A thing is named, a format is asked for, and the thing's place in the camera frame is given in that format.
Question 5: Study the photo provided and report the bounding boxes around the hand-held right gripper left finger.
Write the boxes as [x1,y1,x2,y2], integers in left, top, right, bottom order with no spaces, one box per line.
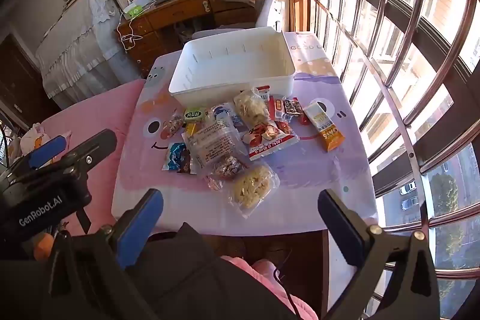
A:
[48,188,164,320]

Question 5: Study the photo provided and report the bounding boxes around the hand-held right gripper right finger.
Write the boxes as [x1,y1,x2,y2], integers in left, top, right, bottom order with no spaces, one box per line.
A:
[317,189,441,320]

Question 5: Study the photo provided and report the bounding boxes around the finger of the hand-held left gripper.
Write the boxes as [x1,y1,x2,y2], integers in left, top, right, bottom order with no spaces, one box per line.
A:
[22,129,118,183]
[7,135,69,174]

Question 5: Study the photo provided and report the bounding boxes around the blue and brown candy packet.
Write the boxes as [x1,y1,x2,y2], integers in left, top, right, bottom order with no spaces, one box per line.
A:
[161,142,197,174]

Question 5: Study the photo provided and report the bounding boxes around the small clear red candy packet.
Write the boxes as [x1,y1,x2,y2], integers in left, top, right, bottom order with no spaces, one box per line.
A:
[159,109,184,140]

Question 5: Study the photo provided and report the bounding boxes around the pale puffed snack bag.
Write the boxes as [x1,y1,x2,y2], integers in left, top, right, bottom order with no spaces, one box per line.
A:
[233,89,271,129]
[227,164,281,219]

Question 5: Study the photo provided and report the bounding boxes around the orange white snack bar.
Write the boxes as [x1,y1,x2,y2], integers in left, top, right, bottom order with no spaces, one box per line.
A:
[303,100,345,151]

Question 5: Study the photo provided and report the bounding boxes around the clear nut candy packet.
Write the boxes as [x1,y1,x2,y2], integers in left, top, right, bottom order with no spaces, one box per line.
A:
[204,154,246,191]

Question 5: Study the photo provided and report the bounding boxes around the large red white snack bag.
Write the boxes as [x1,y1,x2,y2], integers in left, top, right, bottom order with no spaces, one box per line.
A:
[242,119,300,161]

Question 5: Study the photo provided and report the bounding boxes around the clear bag with white label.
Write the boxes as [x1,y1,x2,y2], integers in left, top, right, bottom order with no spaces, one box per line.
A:
[182,118,248,169]

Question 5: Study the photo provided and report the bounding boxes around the green snack packet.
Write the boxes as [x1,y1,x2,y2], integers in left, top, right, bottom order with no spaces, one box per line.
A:
[183,107,208,124]

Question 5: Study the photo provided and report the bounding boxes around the dark patterned snack packet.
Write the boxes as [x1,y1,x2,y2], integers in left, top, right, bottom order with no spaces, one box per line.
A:
[282,97,304,117]

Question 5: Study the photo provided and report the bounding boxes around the red packet with orange label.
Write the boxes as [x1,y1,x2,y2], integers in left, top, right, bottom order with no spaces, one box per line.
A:
[268,97,287,122]

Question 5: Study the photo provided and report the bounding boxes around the blue print bread packet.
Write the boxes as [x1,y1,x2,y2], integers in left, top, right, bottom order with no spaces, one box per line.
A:
[208,103,244,127]

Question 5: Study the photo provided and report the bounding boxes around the white plastic storage bin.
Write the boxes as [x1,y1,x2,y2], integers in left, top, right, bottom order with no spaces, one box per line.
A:
[168,26,297,107]

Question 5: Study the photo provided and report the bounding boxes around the printed cartoon cloth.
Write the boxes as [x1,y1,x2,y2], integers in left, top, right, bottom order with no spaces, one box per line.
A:
[19,123,72,159]

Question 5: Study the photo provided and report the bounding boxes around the pink blanket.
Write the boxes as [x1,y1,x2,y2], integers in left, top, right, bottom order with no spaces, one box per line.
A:
[37,79,147,234]

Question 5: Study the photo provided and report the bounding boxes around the person's dark jacket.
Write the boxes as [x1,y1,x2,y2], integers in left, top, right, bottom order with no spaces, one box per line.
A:
[131,223,297,320]

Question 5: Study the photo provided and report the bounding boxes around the dark wooden cabinet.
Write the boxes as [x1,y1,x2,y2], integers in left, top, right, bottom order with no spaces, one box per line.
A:
[0,35,49,126]

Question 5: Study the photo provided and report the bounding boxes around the person's pink pants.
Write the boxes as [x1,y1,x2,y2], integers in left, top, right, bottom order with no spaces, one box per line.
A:
[221,254,319,320]

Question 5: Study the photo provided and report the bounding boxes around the metal window railing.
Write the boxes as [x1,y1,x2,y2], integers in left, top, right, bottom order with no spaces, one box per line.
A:
[292,0,480,320]

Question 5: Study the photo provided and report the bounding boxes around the white lace furniture cover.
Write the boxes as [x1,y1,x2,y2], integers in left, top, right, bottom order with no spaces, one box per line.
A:
[35,0,139,109]

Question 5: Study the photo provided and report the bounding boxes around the green tissue box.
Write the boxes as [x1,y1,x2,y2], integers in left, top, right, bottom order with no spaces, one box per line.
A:
[123,4,145,20]

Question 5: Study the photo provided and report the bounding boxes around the wooden desk with drawers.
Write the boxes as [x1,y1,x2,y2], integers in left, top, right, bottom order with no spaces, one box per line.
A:
[118,0,261,79]

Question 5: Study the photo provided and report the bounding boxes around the black cable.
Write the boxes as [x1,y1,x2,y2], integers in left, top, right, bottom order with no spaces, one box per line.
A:
[275,265,302,320]

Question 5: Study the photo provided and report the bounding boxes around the white charger cable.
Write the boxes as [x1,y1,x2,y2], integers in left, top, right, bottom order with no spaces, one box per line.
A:
[117,10,145,51]

